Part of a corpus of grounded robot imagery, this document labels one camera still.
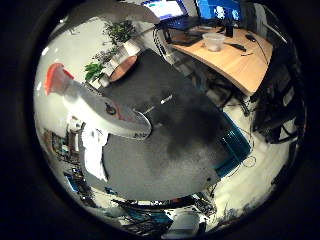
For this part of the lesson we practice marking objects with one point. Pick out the lavender potted plant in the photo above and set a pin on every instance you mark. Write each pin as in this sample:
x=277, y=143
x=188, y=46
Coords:
x=106, y=55

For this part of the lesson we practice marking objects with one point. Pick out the computer monitors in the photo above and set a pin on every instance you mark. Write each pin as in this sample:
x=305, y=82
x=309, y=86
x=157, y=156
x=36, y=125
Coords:
x=173, y=15

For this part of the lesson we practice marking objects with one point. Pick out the white striped cloth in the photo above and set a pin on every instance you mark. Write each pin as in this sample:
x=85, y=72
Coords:
x=94, y=150

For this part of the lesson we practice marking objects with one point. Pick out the clear plastic container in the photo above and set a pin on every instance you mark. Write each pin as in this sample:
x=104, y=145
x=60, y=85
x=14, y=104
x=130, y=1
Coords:
x=213, y=41

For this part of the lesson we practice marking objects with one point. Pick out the bushy plant white pot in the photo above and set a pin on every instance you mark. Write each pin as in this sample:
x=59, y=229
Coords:
x=121, y=33

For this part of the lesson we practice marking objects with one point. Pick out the round wooden plate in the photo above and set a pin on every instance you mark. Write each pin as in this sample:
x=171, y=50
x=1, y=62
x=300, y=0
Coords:
x=123, y=68

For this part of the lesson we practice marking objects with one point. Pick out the black computer mouse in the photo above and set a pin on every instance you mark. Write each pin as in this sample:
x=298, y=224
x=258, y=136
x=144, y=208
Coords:
x=250, y=37

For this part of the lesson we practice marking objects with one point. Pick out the black remote control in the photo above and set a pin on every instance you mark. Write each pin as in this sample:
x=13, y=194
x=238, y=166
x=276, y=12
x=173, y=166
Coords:
x=236, y=46

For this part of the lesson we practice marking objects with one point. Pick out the black office chair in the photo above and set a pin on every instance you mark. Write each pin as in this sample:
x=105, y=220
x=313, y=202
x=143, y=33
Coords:
x=276, y=100

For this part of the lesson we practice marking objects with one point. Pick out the white spray bottle red trigger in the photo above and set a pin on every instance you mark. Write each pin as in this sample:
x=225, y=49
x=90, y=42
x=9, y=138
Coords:
x=106, y=111

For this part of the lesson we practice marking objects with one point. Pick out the wooden desk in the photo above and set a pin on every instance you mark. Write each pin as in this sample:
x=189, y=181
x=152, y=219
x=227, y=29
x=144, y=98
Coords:
x=238, y=61

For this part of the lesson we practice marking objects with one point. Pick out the green leafy potted plant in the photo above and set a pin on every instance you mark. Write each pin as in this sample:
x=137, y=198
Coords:
x=95, y=71

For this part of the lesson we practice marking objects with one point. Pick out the teal table frame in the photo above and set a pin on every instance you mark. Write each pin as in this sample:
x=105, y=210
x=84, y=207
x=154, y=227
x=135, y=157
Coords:
x=233, y=146

